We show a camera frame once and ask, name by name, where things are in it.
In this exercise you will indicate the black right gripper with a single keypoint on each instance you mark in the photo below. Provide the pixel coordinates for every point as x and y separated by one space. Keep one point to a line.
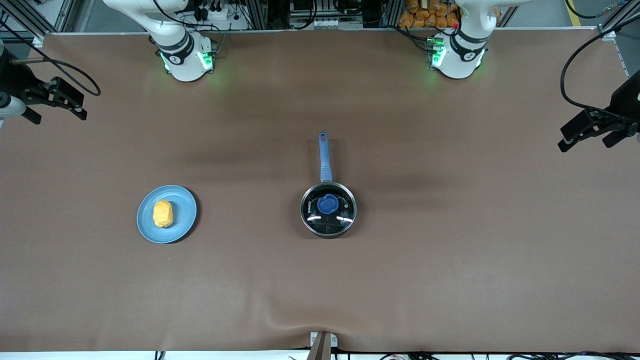
15 80

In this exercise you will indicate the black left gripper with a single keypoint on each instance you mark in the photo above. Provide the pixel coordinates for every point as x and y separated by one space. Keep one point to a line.
628 100

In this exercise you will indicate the yellow potato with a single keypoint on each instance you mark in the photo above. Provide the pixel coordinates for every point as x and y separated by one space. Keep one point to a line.
163 214

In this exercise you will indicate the glass lid with blue knob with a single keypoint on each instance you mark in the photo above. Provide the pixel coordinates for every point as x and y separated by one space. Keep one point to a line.
327 205

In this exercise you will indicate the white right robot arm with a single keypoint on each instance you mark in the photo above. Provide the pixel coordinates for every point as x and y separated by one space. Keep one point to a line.
182 65

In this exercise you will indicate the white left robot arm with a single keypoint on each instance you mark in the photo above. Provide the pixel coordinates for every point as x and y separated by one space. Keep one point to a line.
457 62

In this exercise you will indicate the blue round plate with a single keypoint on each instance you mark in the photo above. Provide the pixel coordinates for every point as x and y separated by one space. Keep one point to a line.
184 210

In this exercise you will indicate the white power strip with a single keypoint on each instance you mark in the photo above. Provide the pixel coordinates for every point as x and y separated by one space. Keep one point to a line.
225 20

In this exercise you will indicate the brown table mat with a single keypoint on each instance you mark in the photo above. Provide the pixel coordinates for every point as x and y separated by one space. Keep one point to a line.
450 260

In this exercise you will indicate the bag of orange items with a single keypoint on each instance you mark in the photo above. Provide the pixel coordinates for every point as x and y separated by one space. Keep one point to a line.
425 15

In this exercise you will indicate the aluminium frame post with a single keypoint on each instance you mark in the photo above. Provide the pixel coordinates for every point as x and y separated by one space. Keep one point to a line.
392 12
259 12

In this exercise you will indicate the metal table clamp bracket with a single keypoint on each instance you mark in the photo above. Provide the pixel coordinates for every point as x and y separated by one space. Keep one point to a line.
323 345

